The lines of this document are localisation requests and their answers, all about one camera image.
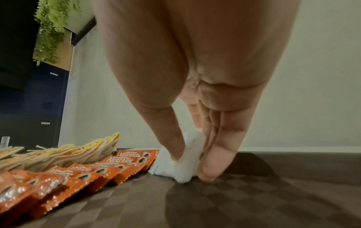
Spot row of red coffee sachets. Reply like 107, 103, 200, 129
0, 149, 160, 220

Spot square white sugar packet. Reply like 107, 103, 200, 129
148, 131, 206, 184

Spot dark cabinet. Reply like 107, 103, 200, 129
0, 64, 70, 152

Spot brown plastic tray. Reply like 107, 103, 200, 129
0, 151, 361, 228

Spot person's right hand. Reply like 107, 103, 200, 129
91, 0, 301, 184

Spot black metal rack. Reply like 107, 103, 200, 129
0, 0, 40, 92

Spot green plants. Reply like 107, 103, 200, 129
33, 0, 95, 67

